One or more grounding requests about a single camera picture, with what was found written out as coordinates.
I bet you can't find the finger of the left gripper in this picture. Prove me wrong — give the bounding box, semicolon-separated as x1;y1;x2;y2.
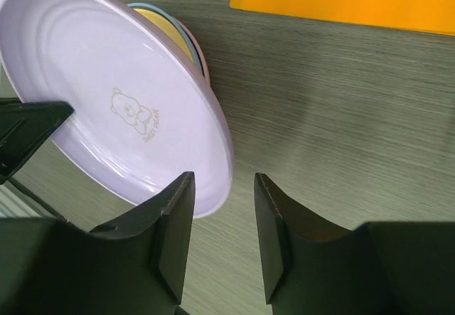
1;97;73;183

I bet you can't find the pink plate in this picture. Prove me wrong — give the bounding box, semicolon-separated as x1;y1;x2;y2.
177;21;210;83

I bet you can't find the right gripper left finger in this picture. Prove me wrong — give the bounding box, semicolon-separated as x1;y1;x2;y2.
1;172;196;314

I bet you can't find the yellow plate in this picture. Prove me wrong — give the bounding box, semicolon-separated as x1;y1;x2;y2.
133;7;194;62

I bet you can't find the purple plate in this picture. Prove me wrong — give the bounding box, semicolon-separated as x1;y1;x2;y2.
1;0;234;218

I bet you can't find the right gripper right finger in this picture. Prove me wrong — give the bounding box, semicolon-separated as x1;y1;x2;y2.
254;173;454;314

